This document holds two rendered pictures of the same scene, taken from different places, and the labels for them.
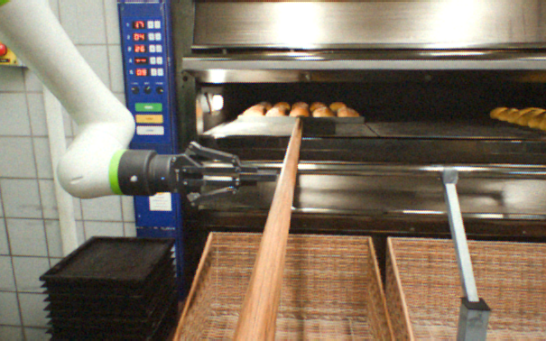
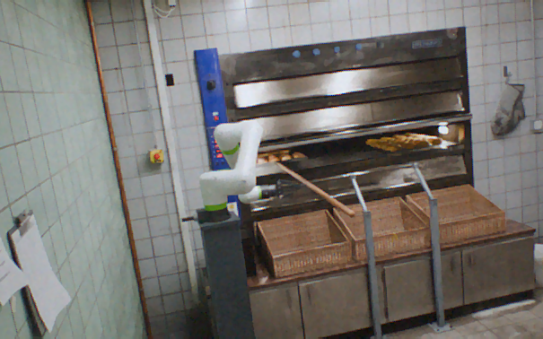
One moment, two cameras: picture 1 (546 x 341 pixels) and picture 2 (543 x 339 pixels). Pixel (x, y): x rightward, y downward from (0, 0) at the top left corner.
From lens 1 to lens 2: 2.43 m
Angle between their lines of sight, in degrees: 15
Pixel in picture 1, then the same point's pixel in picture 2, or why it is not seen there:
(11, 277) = (154, 269)
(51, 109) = (176, 178)
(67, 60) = not seen: hidden behind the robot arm
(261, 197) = (276, 201)
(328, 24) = (294, 125)
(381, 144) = (323, 169)
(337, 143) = (306, 171)
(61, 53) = not seen: hidden behind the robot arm
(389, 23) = (318, 120)
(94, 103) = not seen: hidden behind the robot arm
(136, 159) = (265, 187)
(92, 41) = (193, 145)
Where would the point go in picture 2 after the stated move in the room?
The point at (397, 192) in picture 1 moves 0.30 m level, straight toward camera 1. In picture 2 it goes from (333, 187) to (337, 197)
